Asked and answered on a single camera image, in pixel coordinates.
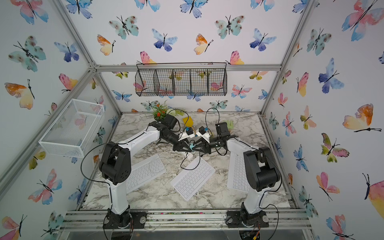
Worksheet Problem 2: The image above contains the middle white keyboard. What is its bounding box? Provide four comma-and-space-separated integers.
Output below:
171, 157, 215, 201

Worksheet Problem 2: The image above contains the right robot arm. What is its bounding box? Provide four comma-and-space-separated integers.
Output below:
192, 123, 281, 228

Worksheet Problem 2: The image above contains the white mesh wall basket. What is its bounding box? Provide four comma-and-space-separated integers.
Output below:
39, 99, 105, 158

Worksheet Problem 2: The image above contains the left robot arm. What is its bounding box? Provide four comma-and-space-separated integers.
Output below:
99, 115, 192, 230

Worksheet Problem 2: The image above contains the white keyboard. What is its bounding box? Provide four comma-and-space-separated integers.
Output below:
227, 152, 250, 193
171, 157, 215, 201
126, 154, 166, 193

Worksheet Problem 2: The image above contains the black wire wall basket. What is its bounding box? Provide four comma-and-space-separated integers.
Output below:
134, 62, 228, 97

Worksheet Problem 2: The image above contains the right white keyboard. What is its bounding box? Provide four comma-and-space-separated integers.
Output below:
227, 152, 250, 193

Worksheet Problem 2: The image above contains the potted plant white pot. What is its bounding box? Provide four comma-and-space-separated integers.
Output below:
153, 102, 185, 122

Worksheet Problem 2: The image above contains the left white keyboard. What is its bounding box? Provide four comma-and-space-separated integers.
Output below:
126, 154, 166, 193

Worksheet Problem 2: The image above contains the black cable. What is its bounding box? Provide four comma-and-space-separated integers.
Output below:
179, 149, 202, 171

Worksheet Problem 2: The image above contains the white power strip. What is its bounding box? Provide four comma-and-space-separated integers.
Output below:
181, 152, 193, 159

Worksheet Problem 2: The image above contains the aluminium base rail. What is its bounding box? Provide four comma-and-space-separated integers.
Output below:
60, 209, 312, 232

